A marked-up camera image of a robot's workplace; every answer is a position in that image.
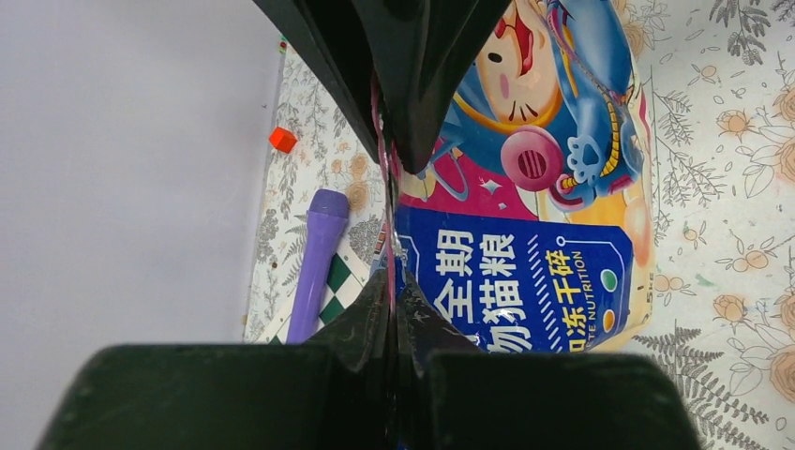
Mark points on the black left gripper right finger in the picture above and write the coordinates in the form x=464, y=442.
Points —
x=454, y=396

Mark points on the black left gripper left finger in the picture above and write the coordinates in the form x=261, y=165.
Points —
x=326, y=393

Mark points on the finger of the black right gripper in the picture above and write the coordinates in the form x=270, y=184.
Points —
x=420, y=52
x=329, y=37

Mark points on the cat food bag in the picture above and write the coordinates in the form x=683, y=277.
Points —
x=528, y=230

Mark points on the small red cube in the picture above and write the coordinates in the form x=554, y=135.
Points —
x=282, y=140

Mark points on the green white checkered board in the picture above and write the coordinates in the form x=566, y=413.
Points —
x=346, y=279

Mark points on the purple plastic cylinder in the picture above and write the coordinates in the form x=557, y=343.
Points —
x=327, y=218

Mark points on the floral tablecloth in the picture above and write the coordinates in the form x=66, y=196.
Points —
x=718, y=77

